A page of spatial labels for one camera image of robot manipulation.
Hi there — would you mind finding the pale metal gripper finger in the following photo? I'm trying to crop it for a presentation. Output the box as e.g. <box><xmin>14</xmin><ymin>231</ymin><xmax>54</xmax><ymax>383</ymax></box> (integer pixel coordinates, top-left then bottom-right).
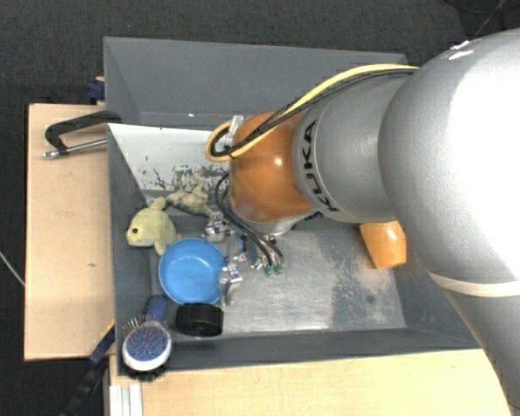
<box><xmin>218</xmin><ymin>264</ymin><xmax>244</xmax><ymax>308</ymax></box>
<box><xmin>204</xmin><ymin>213</ymin><xmax>235</xmax><ymax>244</ymax></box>

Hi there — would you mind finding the green toy animal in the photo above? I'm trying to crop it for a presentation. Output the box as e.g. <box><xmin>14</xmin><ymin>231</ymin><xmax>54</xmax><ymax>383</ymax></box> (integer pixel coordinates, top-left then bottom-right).
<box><xmin>164</xmin><ymin>174</ymin><xmax>218</xmax><ymax>218</ymax></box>

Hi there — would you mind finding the blue bowl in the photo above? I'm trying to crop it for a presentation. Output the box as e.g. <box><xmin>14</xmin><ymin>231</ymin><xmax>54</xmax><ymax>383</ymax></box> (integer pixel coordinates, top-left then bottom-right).
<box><xmin>157</xmin><ymin>237</ymin><xmax>228</xmax><ymax>307</ymax></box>

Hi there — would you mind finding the yellow-green plush dolphin toy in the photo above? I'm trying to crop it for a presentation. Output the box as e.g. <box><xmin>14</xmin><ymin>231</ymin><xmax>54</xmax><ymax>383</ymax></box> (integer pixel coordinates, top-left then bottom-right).
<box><xmin>126</xmin><ymin>196</ymin><xmax>184</xmax><ymax>257</ymax></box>

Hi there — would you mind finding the grey metal bin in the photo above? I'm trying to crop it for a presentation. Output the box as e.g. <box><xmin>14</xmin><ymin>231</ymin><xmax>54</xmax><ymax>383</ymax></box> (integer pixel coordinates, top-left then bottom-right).
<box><xmin>102</xmin><ymin>36</ymin><xmax>483</xmax><ymax>377</ymax></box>

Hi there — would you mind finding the blue hairbrush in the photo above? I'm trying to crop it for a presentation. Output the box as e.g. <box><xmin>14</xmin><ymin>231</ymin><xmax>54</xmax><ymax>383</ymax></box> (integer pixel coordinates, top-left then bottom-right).
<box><xmin>120</xmin><ymin>294</ymin><xmax>173</xmax><ymax>373</ymax></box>

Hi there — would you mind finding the orange cup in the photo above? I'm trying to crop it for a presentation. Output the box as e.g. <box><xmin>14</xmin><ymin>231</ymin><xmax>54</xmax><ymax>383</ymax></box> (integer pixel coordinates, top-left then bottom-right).
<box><xmin>358</xmin><ymin>219</ymin><xmax>409</xmax><ymax>270</ymax></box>

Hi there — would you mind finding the pale wood flat board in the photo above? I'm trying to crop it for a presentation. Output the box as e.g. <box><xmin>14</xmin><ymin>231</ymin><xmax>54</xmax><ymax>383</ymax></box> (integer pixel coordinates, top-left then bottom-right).
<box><xmin>23</xmin><ymin>103</ymin><xmax>116</xmax><ymax>361</ymax></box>

